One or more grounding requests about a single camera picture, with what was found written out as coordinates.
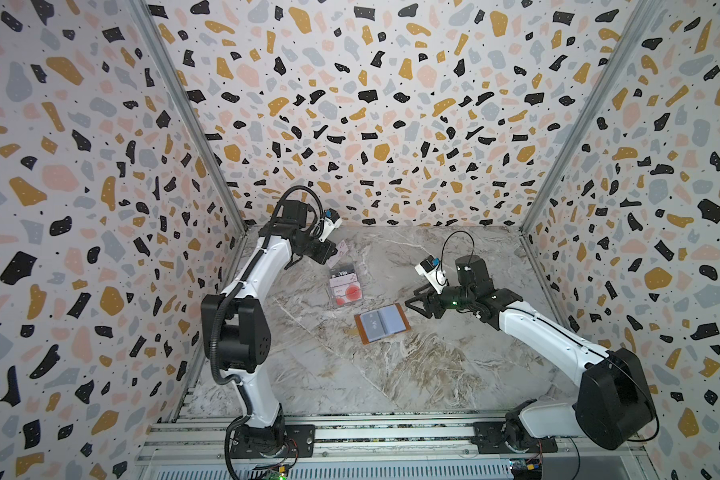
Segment pink white VIP card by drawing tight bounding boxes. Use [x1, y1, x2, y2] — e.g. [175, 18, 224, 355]
[335, 240, 349, 260]

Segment brown leather card holder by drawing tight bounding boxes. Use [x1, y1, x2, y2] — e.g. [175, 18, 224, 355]
[355, 303, 411, 345]

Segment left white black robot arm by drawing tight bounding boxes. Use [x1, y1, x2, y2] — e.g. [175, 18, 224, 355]
[201, 200, 342, 456]

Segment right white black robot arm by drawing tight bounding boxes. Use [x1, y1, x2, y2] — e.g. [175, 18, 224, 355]
[405, 255, 659, 453]

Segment clear plastic card box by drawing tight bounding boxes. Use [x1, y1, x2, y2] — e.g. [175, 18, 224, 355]
[329, 263, 363, 306]

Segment white ventilation grille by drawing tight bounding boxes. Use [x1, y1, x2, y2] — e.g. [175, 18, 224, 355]
[155, 460, 514, 480]

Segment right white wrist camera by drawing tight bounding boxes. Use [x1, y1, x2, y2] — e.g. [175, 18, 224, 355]
[415, 255, 449, 294]

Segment right thin black cable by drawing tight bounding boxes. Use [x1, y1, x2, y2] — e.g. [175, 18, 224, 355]
[440, 230, 476, 271]

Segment black corrugated cable conduit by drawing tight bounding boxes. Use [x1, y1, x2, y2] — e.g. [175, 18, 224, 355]
[208, 184, 325, 386]

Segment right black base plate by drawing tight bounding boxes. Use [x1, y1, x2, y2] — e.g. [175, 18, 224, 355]
[470, 421, 558, 454]

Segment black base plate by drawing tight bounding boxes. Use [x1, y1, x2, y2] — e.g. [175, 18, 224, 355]
[470, 421, 558, 454]
[225, 424, 316, 460]

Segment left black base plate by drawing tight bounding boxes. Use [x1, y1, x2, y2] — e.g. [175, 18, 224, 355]
[225, 424, 316, 460]

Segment aluminium mounting rail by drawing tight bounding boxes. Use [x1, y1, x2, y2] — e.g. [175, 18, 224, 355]
[137, 410, 646, 464]

